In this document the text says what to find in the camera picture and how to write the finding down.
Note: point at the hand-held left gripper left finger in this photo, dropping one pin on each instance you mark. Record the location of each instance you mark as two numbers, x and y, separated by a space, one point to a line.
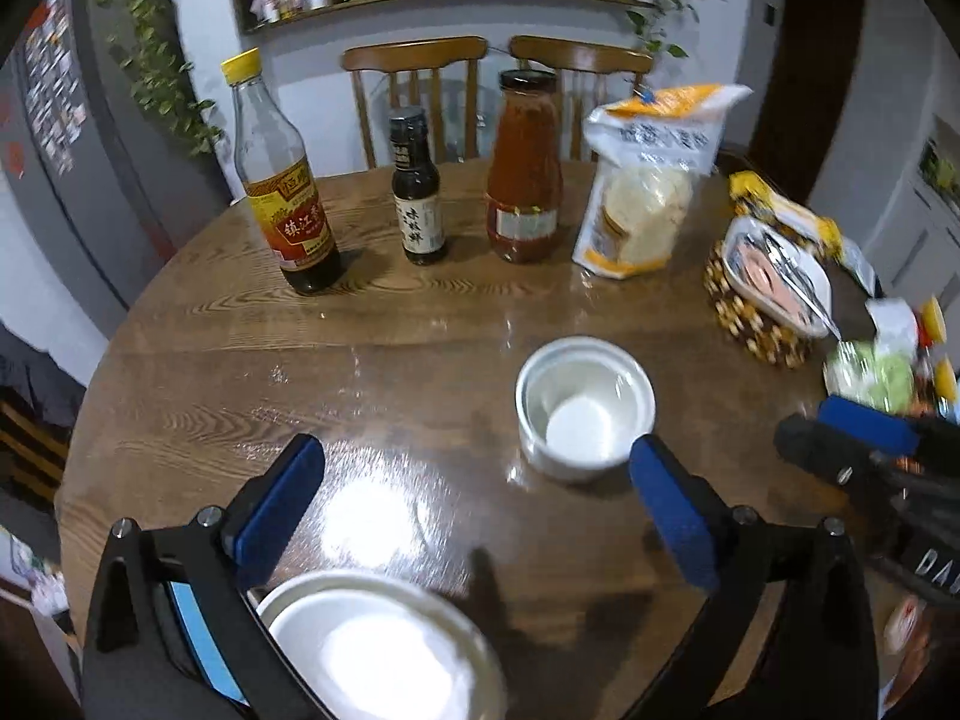
277 510

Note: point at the small green plant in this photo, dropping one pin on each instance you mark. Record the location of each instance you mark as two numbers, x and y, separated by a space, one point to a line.
656 22

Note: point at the red sauce bottle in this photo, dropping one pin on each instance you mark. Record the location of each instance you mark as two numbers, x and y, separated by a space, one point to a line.
523 180

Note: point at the green trailing plant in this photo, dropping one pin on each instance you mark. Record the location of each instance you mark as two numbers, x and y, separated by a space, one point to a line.
165 75

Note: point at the food container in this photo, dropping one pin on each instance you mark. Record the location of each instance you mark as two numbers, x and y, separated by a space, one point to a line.
757 277

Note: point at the small dark sauce bottle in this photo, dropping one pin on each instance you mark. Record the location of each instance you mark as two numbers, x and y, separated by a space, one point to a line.
416 210

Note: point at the green and white packet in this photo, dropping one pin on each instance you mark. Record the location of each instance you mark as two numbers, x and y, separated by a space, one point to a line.
874 379

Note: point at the yellow snack packet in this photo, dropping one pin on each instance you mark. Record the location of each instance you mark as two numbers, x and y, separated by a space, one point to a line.
810 225

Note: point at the wooden chair with dark cloth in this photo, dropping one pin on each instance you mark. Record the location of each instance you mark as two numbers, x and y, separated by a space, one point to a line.
30 457

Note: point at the woven trivet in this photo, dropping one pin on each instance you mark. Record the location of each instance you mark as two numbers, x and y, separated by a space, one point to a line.
757 337

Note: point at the dark cloth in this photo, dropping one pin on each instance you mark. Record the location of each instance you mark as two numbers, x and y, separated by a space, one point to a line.
37 367

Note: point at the brown door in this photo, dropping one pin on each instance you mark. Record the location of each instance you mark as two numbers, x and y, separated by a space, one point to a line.
806 75

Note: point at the metal tongs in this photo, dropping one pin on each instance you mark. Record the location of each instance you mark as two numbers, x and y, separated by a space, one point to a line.
799 277

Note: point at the yellow-capped vinegar bottle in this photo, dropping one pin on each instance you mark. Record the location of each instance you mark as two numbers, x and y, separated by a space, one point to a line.
289 225

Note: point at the white plate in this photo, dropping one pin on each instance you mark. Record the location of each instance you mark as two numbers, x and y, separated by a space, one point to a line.
375 652

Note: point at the white cabinet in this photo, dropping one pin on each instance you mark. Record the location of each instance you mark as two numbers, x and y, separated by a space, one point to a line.
915 217

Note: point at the small yellow-capped bottle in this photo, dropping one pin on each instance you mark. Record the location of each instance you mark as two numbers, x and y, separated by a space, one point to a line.
937 360

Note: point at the group of fridge magnets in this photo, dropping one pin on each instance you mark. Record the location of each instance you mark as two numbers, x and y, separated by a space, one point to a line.
52 90

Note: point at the grey refrigerator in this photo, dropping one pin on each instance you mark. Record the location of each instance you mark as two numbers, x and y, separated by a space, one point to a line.
82 195

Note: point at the white bowl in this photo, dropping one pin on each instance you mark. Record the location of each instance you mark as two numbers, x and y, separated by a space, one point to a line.
577 427
645 397

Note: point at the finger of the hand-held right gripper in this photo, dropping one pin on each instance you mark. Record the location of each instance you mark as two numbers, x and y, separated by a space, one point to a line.
832 457
870 424

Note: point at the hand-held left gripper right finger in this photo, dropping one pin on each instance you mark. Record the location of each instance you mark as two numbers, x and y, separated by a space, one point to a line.
675 510

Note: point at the blue plate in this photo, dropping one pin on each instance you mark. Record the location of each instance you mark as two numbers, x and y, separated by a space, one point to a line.
199 637

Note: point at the bag of flat buns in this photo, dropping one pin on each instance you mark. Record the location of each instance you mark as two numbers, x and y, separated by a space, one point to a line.
645 202

